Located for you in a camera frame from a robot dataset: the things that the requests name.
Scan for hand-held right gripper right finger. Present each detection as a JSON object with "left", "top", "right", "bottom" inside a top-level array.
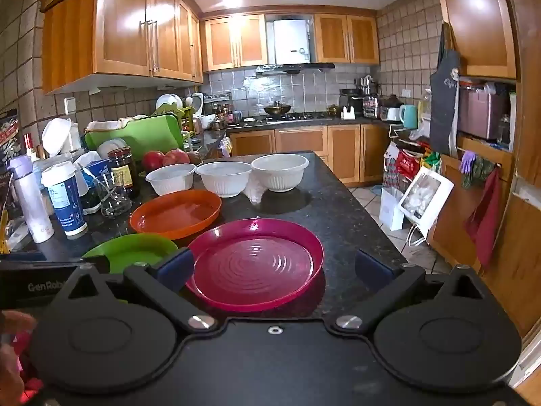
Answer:
[{"left": 323, "top": 249, "right": 487, "bottom": 333}]

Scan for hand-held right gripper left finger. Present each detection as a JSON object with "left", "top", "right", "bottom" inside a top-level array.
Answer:
[{"left": 63, "top": 247, "right": 218, "bottom": 333}]

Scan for green plastic plate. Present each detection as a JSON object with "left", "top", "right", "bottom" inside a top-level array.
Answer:
[{"left": 81, "top": 233, "right": 179, "bottom": 275}]

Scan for orange plastic plate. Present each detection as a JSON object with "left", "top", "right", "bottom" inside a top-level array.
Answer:
[{"left": 129, "top": 189, "right": 223, "bottom": 241}]

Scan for magenta plastic plate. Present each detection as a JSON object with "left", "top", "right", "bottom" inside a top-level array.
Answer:
[{"left": 185, "top": 218, "right": 325, "bottom": 309}]

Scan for white ribbed plastic bowl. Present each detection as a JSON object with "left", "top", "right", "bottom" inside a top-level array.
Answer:
[
  {"left": 146, "top": 163, "right": 197, "bottom": 196},
  {"left": 196, "top": 161, "right": 253, "bottom": 198},
  {"left": 251, "top": 153, "right": 310, "bottom": 192}
]

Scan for stack of white plates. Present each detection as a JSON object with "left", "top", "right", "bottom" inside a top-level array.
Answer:
[{"left": 96, "top": 137, "right": 127, "bottom": 159}]

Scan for person's left hand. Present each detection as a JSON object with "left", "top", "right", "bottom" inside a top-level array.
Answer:
[{"left": 0, "top": 310, "right": 39, "bottom": 406}]

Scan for white paper bag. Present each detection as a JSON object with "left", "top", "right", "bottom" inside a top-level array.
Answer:
[{"left": 379, "top": 186, "right": 406, "bottom": 231}]

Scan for white bottle lavender lid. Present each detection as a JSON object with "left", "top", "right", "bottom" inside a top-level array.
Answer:
[{"left": 7, "top": 155, "right": 55, "bottom": 244}]

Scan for white paper sheet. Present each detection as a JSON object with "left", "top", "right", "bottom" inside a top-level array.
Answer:
[{"left": 399, "top": 166, "right": 455, "bottom": 229}]

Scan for blue white paper cup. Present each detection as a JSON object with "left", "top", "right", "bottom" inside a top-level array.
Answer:
[{"left": 41, "top": 161, "right": 89, "bottom": 238}]

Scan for clear glass cup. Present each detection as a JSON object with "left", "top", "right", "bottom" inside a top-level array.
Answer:
[{"left": 94, "top": 173, "right": 133, "bottom": 217}]

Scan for red shopping bag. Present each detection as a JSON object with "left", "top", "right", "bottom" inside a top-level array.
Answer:
[{"left": 382, "top": 141, "right": 423, "bottom": 182}]

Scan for dark sauce jar red lid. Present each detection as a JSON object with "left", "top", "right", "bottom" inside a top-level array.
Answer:
[{"left": 107, "top": 146, "right": 140, "bottom": 199}]

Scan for dark red apple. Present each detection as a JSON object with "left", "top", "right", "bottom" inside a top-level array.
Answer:
[{"left": 141, "top": 151, "right": 165, "bottom": 173}]

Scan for streaked red apple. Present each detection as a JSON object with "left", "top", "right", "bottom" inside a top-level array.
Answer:
[{"left": 163, "top": 148, "right": 191, "bottom": 166}]

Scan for red cloth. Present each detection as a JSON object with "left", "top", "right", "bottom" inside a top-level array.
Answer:
[{"left": 464, "top": 167, "right": 503, "bottom": 269}]

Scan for blue tissue box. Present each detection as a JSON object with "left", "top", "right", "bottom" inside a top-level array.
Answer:
[{"left": 74, "top": 158, "right": 113, "bottom": 195}]

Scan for green cutting board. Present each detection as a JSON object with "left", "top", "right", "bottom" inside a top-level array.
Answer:
[{"left": 84, "top": 113, "right": 191, "bottom": 161}]

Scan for wooden base cabinets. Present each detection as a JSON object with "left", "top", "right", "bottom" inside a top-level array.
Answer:
[{"left": 228, "top": 123, "right": 390, "bottom": 184}]

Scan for dark printed box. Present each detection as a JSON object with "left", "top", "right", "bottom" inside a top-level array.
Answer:
[{"left": 0, "top": 110, "right": 22, "bottom": 187}]

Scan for mint electric kettle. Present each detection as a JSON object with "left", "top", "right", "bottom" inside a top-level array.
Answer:
[{"left": 399, "top": 104, "right": 419, "bottom": 130}]

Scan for white plastic bag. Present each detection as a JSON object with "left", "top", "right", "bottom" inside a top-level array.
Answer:
[{"left": 41, "top": 117, "right": 81, "bottom": 157}]

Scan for green dish rack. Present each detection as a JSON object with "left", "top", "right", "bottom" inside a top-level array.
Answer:
[{"left": 154, "top": 93, "right": 197, "bottom": 136}]

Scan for white dish cloth orange trim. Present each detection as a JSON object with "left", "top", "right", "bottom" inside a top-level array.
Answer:
[{"left": 87, "top": 116, "right": 148, "bottom": 132}]

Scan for gas stove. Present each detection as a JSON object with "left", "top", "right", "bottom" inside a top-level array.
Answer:
[{"left": 243, "top": 112, "right": 334, "bottom": 125}]

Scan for dark grey apron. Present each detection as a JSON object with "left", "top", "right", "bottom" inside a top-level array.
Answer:
[{"left": 430, "top": 23, "right": 461, "bottom": 157}]

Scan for steel range hood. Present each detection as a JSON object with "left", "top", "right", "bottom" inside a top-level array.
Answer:
[{"left": 256, "top": 63, "right": 336, "bottom": 77}]

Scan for white water heater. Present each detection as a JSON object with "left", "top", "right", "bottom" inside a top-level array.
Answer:
[{"left": 274, "top": 19, "right": 311, "bottom": 63}]

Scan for tall wooden cabinet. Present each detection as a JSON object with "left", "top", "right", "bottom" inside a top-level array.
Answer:
[{"left": 429, "top": 0, "right": 541, "bottom": 339}]

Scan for wooden wall cabinet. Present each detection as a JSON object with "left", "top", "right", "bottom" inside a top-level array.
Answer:
[
  {"left": 203, "top": 14, "right": 268, "bottom": 72},
  {"left": 42, "top": 0, "right": 204, "bottom": 94},
  {"left": 313, "top": 14, "right": 380, "bottom": 65}
]

